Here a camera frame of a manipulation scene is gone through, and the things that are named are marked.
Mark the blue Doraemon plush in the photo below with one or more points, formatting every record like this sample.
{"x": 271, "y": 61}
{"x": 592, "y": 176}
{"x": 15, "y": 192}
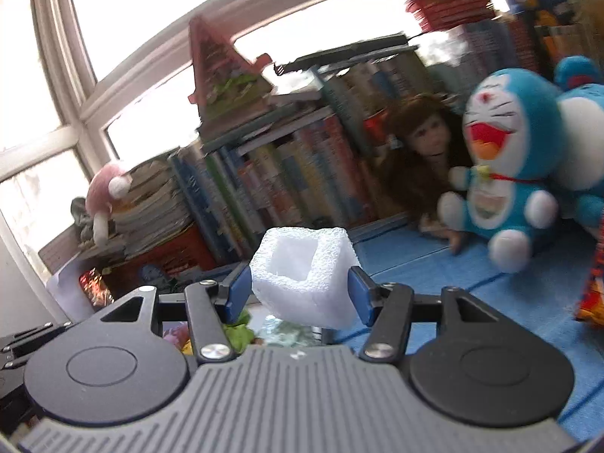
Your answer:
{"x": 537, "y": 151}

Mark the row of upright books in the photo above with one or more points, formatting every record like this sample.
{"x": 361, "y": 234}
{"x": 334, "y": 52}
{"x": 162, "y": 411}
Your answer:
{"x": 310, "y": 161}

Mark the green checked fabric pouch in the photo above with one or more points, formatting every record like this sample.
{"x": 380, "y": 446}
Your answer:
{"x": 281, "y": 333}

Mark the white foam block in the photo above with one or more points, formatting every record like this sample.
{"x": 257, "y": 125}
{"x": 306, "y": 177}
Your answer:
{"x": 300, "y": 275}

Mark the green and pink scrunchie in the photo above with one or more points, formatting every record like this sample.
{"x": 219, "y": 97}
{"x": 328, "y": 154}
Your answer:
{"x": 238, "y": 333}

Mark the brown haired monkey doll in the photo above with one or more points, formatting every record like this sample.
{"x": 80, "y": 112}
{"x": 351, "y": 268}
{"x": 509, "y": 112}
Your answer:
{"x": 414, "y": 174}

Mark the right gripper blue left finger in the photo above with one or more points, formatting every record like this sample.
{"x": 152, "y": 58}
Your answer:
{"x": 233, "y": 293}

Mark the pink miniature house model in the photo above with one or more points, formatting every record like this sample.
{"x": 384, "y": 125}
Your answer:
{"x": 229, "y": 91}

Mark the stack of flat books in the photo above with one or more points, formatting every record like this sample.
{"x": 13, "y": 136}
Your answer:
{"x": 153, "y": 210}

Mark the red basket on shelf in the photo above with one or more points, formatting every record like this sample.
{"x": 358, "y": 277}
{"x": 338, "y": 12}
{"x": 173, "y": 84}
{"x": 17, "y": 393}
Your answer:
{"x": 443, "y": 15}

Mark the pink and white plush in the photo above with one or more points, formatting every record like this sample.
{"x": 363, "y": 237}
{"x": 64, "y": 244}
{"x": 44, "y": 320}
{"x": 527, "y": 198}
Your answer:
{"x": 106, "y": 189}

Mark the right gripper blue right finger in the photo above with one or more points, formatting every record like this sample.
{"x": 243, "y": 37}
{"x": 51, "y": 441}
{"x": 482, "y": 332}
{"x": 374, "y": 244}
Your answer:
{"x": 367, "y": 297}

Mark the red plastic crate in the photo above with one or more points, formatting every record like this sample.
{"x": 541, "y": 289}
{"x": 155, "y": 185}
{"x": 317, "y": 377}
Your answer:
{"x": 169, "y": 266}

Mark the smartphone with lit screen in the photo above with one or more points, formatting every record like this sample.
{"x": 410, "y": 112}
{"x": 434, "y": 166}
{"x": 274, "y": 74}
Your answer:
{"x": 95, "y": 289}

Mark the blue checked tablecloth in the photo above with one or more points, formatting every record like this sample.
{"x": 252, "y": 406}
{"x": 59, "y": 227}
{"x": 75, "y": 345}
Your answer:
{"x": 542, "y": 298}

